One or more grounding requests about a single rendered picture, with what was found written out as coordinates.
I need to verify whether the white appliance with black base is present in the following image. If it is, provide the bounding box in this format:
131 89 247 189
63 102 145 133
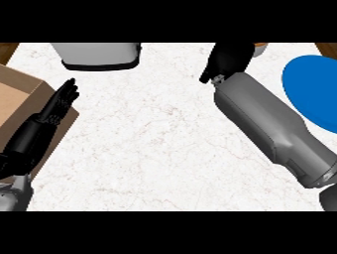
51 43 144 71

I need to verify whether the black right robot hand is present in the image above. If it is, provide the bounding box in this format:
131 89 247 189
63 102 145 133
198 43 256 84

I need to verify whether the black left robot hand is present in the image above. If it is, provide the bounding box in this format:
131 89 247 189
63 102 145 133
0 77 82 182

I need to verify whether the blue plate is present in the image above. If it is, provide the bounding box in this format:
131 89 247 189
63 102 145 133
281 55 337 137

